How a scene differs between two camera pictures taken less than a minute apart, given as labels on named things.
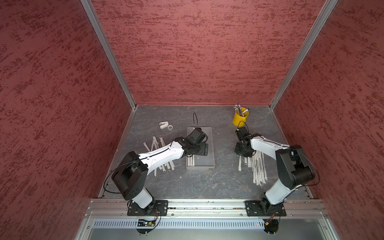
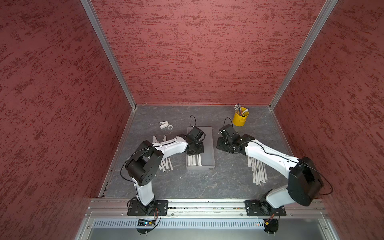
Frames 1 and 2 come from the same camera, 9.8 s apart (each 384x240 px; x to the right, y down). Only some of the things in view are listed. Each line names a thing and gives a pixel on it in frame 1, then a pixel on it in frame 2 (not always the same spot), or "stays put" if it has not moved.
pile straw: (240, 163) -> (249, 164)
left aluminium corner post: (108, 50) stays put
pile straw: (257, 165) stays put
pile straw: (172, 164) stays put
